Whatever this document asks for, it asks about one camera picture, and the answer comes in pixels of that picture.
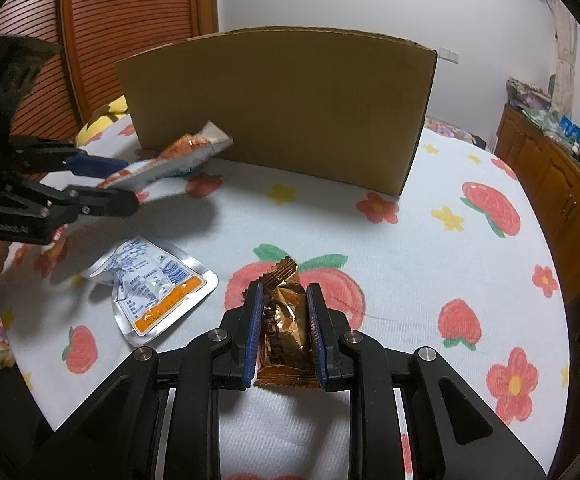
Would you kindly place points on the cardboard box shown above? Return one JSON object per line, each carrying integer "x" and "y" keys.
{"x": 280, "y": 110}

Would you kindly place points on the pale curtain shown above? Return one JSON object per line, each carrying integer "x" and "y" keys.
{"x": 564, "y": 45}

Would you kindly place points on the white wall switch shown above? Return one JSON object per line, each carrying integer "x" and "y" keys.
{"x": 448, "y": 55}

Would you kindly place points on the wooden dresser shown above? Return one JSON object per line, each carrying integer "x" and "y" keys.
{"x": 544, "y": 175}

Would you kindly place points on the strawberry printed bed sheet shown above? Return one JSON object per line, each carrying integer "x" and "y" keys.
{"x": 419, "y": 270}

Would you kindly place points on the orange white snack packet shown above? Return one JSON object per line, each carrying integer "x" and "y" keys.
{"x": 185, "y": 152}

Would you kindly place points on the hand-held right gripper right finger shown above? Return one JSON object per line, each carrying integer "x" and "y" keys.
{"x": 316, "y": 335}

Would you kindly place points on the clutter of small dresser things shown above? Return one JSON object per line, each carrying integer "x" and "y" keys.
{"x": 569, "y": 130}

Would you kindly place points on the brown snack packet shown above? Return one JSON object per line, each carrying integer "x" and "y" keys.
{"x": 285, "y": 325}

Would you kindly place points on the yellow plush toy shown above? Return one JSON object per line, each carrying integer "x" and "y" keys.
{"x": 100, "y": 122}

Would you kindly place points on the silver snack packet blue print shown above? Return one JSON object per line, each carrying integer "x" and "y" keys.
{"x": 155, "y": 285}

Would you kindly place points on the wooden wardrobe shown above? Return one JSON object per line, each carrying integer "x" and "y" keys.
{"x": 135, "y": 5}

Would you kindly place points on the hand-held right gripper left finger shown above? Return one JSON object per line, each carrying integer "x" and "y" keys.
{"x": 254, "y": 335}

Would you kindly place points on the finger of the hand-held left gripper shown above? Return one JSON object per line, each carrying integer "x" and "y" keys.
{"x": 90, "y": 165}
{"x": 115, "y": 202}

